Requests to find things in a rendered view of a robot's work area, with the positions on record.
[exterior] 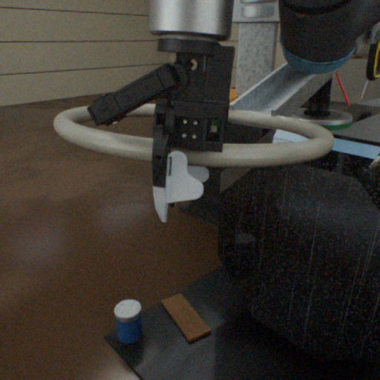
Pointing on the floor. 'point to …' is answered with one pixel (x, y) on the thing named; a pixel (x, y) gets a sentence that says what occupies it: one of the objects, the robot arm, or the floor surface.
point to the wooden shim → (185, 318)
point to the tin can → (128, 320)
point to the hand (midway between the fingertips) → (163, 204)
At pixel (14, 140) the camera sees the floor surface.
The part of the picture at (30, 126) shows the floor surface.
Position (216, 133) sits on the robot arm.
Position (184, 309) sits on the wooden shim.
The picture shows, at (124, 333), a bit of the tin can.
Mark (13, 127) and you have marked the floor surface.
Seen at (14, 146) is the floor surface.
